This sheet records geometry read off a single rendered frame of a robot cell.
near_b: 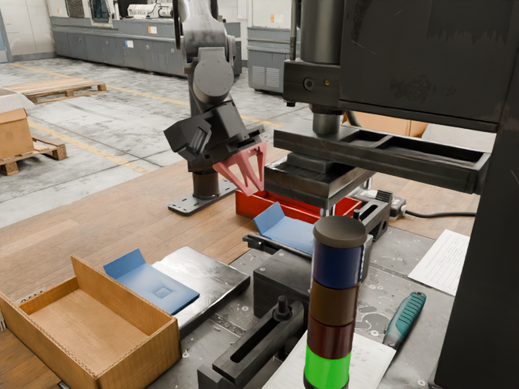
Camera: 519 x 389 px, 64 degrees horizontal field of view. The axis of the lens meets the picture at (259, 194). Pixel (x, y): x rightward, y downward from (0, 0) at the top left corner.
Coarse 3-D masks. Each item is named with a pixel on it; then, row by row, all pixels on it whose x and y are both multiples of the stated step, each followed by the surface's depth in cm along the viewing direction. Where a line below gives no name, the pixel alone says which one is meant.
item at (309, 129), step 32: (288, 128) 57; (320, 128) 55; (352, 128) 57; (288, 160) 56; (320, 160) 53; (352, 160) 51; (384, 160) 48; (416, 160) 46; (448, 160) 49; (480, 160) 46; (288, 192) 55; (320, 192) 51
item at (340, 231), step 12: (336, 216) 31; (324, 228) 29; (336, 228) 29; (348, 228) 29; (360, 228) 29; (324, 240) 29; (336, 240) 28; (348, 240) 28; (360, 240) 28; (312, 384) 35; (348, 384) 35
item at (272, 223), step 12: (276, 204) 73; (264, 216) 70; (276, 216) 72; (264, 228) 69; (276, 228) 70; (288, 228) 70; (300, 228) 70; (312, 228) 70; (288, 240) 67; (300, 240) 67
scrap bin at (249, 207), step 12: (240, 192) 91; (264, 192) 101; (240, 204) 92; (252, 204) 90; (264, 204) 88; (288, 204) 98; (300, 204) 97; (336, 204) 91; (348, 204) 89; (360, 204) 86; (252, 216) 91; (288, 216) 85; (300, 216) 83; (312, 216) 81; (348, 216) 83
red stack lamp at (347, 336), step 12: (312, 324) 32; (324, 324) 32; (348, 324) 32; (312, 336) 33; (324, 336) 32; (336, 336) 32; (348, 336) 32; (312, 348) 33; (324, 348) 32; (336, 348) 32; (348, 348) 33
